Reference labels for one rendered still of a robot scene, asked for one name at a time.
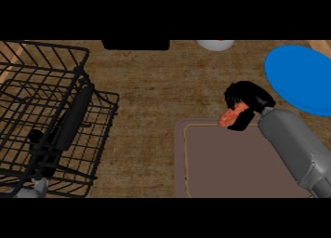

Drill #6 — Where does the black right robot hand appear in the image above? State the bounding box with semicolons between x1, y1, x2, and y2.
224;80;277;132

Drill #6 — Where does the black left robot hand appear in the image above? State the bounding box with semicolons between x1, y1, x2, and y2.
28;85;97;180

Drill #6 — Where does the orange sweet potato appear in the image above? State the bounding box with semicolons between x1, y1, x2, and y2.
217;101;251;128

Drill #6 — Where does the blue plate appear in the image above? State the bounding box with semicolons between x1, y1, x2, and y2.
262;45;331;117

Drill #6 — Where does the brown tray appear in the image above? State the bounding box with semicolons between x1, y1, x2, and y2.
172;117;316;199

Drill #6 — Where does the white round container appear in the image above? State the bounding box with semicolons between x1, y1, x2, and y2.
196;39;236;52

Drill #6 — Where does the black appliance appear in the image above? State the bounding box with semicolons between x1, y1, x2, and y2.
100;39;171;51

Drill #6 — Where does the black tiered wire basket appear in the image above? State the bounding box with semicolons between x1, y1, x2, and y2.
0;39;121;199

